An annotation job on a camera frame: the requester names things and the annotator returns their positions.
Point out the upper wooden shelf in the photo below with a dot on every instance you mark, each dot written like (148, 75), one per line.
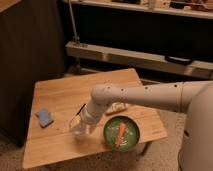
(152, 6)

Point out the black striped bar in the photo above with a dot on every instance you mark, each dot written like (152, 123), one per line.
(114, 108)

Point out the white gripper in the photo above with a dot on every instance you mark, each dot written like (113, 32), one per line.
(91, 113)

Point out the orange carrot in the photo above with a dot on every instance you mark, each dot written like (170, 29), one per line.
(122, 128)

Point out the blue sponge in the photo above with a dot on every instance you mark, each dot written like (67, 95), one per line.
(44, 117)

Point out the wooden table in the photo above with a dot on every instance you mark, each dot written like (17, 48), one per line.
(63, 98)

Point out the green ceramic bowl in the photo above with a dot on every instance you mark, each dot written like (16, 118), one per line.
(130, 137)

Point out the metal pole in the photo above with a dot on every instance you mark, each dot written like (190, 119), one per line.
(76, 37)

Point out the grey metal shelf beam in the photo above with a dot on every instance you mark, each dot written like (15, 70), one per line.
(138, 59)

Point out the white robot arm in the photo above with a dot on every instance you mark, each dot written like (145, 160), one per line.
(195, 99)

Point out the black handle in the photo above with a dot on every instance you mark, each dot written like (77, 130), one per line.
(180, 61)

